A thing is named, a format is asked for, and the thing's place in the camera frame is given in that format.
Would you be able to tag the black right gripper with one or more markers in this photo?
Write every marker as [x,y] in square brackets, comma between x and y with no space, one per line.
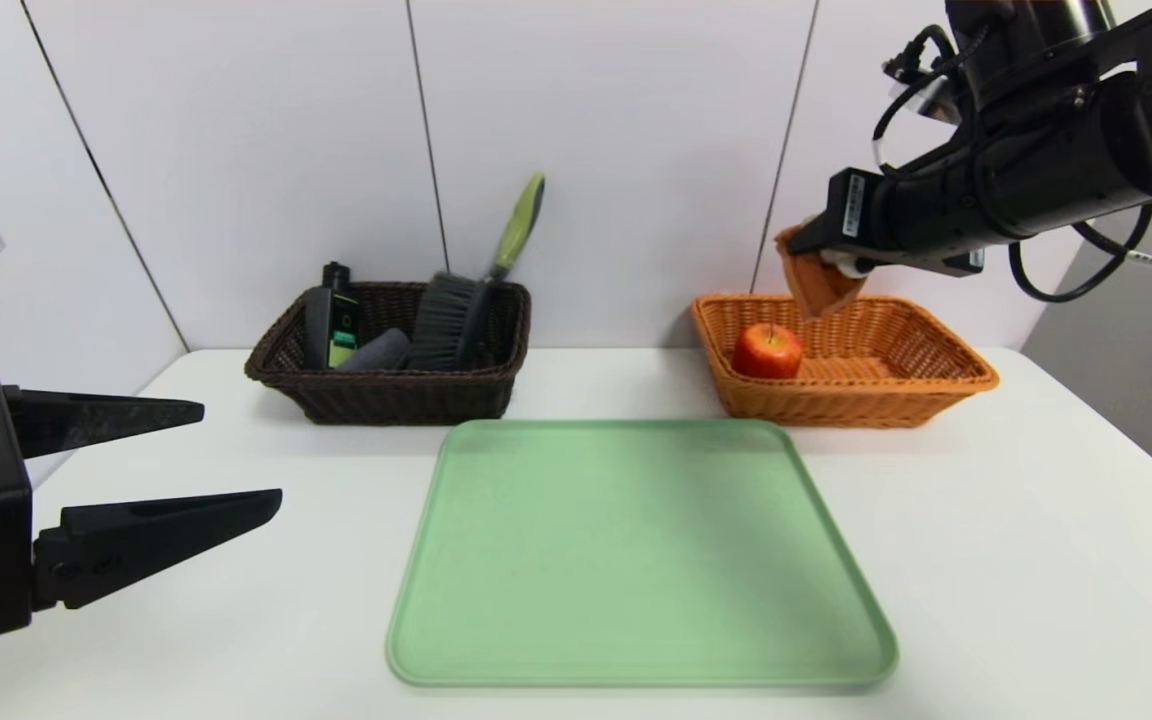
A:
[851,207]

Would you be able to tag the fruit tart slice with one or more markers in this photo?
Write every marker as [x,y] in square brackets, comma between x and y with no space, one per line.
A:
[821,285]

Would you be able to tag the red apple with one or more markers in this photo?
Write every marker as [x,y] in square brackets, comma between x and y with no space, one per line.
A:
[766,352]

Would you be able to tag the black pump bottle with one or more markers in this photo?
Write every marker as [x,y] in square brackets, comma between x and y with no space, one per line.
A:
[331,320]

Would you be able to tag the dark grey towel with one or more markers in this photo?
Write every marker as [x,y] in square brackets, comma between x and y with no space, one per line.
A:
[376,352]

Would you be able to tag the orange wicker basket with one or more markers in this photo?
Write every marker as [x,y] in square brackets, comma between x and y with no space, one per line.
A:
[866,395]

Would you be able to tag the dark brown wicker basket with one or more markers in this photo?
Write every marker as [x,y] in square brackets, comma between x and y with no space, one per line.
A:
[406,395]

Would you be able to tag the light green plastic tray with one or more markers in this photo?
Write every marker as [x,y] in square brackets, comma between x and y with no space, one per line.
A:
[636,560]

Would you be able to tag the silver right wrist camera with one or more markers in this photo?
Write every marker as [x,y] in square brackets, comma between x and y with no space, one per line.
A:
[936,100]

